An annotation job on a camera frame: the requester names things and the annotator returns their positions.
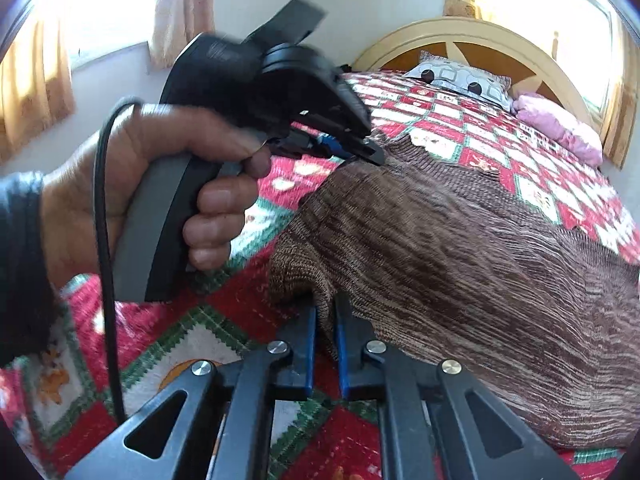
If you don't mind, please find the person's left hand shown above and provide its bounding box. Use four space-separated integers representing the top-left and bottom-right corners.
40 104 273 292

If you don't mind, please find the pink pillow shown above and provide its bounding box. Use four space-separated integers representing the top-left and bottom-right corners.
514 92 605 168

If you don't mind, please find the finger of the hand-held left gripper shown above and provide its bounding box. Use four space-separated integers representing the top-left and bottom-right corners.
267 127 358 162
327 132 387 166

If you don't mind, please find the black cable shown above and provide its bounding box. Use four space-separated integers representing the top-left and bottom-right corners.
93 98 142 423

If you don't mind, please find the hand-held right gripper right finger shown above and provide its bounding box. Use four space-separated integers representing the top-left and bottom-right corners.
334 292 572 480

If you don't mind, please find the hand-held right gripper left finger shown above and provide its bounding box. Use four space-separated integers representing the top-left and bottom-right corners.
64 304 319 480

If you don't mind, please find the window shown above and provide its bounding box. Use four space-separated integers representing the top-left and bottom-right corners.
55 0 166 72
475 0 626 116

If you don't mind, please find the white patterned pillow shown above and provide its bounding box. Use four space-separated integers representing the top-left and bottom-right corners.
404 50 515 113

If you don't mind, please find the red teddy bear printed blanket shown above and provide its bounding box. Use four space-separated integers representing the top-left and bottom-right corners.
0 67 640 480

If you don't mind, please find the cream wooden bed headboard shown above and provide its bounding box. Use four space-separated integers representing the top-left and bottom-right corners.
352 16 608 133

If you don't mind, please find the brown knitted sweater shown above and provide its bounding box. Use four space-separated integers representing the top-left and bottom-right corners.
268 130 640 452

